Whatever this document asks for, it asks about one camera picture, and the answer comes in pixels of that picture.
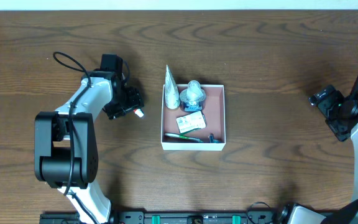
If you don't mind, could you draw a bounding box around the red Colgate toothpaste tube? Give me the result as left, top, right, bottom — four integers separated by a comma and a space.
134, 108, 144, 118

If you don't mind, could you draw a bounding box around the white Pantene conditioner tube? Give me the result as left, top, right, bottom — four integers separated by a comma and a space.
164, 65, 180, 110

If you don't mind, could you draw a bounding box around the green white toothbrush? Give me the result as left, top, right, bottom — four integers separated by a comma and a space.
164, 133, 204, 143

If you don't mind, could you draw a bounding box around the green Dettol soap bar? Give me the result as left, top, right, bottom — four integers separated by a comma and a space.
176, 111, 206, 134

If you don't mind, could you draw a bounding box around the blue disposable razor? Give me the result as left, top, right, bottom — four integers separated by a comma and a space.
208, 133, 222, 144

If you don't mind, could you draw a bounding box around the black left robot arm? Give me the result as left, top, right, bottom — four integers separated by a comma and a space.
34, 70, 144, 223

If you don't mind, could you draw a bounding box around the white cardboard box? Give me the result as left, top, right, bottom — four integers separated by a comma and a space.
160, 85, 226, 151

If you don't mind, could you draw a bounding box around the black mounting rail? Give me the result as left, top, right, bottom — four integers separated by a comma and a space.
39, 201, 332, 224

